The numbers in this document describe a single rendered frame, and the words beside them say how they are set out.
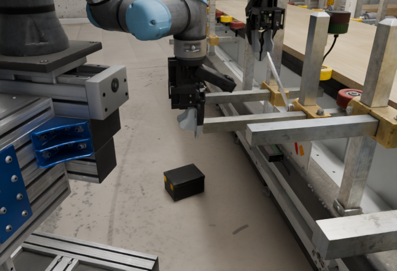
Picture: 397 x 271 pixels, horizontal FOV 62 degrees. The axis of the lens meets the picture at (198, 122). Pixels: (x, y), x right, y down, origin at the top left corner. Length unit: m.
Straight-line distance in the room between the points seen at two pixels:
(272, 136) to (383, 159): 0.52
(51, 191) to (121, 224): 1.00
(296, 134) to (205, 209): 1.32
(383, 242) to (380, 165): 0.65
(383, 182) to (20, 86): 0.97
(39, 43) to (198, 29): 0.35
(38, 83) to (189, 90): 0.34
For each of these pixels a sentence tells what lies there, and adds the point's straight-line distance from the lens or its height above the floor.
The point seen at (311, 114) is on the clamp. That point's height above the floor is 0.87.
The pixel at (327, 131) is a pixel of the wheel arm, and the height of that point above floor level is 0.95.
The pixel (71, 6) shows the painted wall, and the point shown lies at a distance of 8.37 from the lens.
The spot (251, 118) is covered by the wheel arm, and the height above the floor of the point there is 0.86.
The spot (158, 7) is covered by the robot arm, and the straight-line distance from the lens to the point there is 0.64.
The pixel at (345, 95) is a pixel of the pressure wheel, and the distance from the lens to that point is 0.95.
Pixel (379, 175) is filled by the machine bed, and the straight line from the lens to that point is 1.08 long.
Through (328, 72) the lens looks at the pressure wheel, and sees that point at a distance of 1.17.
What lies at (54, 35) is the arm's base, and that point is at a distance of 0.82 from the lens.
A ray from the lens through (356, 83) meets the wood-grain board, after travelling 1.10.
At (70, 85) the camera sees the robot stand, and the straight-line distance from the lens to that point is 0.78.
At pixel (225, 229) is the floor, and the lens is 1.77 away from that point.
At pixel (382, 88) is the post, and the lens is 0.71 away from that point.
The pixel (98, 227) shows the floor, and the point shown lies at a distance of 1.84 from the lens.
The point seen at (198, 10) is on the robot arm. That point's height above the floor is 1.13.
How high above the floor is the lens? 1.22
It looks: 26 degrees down
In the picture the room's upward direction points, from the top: straight up
